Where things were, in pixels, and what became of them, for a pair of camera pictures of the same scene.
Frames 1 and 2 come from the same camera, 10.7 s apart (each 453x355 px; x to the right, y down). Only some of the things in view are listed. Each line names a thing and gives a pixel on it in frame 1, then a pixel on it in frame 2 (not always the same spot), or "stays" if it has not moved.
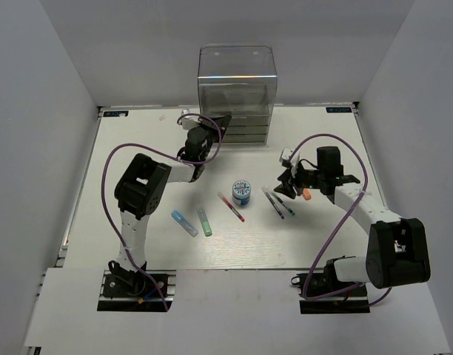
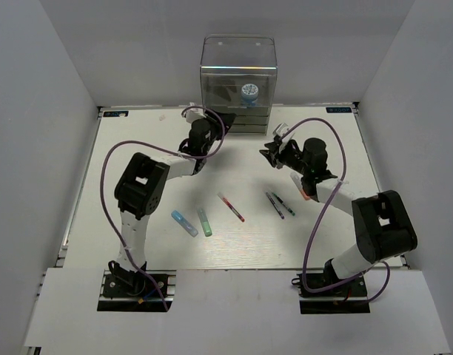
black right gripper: [286, 187] -> [283, 150]
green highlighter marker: [206, 226] stays
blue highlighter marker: [184, 223] stays
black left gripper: [223, 122] stays
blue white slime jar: [241, 190] -> [249, 95]
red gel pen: [232, 208] stays
